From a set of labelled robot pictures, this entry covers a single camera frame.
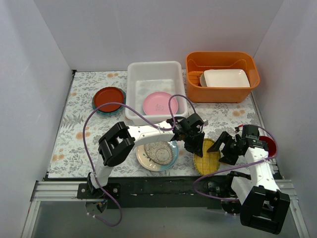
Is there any yellow woven bamboo plate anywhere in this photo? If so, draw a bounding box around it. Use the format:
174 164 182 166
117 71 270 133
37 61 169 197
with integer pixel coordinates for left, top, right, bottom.
193 138 221 175

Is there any speckled grey oval plate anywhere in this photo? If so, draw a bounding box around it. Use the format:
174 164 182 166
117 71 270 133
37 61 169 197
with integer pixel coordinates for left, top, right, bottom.
144 142 173 165

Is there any pink plate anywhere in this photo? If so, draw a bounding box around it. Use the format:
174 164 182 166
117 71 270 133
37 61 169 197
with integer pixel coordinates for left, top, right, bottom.
143 92 178 115

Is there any teal scalloped plate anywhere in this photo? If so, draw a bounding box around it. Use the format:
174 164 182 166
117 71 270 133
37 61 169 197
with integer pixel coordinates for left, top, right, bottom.
92 88 126 116

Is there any red round plate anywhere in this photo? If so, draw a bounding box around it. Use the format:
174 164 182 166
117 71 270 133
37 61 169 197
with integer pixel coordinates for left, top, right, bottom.
93 87 125 113

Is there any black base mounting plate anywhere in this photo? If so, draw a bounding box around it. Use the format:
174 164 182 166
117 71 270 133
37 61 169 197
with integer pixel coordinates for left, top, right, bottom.
76 175 257 209

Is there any light blue plate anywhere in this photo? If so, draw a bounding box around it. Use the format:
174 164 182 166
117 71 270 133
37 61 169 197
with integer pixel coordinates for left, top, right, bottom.
143 104 170 116

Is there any white plastic bin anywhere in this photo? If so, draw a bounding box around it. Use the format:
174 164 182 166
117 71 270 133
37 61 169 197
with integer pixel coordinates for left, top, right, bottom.
126 61 186 123

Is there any white rectangular dish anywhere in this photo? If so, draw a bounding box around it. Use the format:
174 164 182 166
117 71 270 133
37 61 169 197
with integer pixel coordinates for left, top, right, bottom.
203 69 250 88

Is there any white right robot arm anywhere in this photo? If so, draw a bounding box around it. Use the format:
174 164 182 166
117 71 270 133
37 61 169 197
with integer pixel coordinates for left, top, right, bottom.
208 124 290 235

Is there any orange plastic basket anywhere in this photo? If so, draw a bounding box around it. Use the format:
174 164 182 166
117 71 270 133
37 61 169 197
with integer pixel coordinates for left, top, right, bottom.
186 52 261 103

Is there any cream and blue plate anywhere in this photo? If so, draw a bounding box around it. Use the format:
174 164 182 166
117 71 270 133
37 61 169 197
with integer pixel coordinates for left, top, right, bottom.
136 141 179 172

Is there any red bowl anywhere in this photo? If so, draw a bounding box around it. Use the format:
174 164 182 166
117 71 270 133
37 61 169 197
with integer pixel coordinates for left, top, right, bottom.
260 136 277 157

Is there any round cream dish in basket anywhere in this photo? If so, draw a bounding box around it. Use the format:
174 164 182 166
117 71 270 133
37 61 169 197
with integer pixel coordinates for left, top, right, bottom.
200 73 207 87

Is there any floral table mat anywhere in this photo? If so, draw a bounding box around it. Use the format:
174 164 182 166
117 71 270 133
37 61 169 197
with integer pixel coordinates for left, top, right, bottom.
48 71 261 179

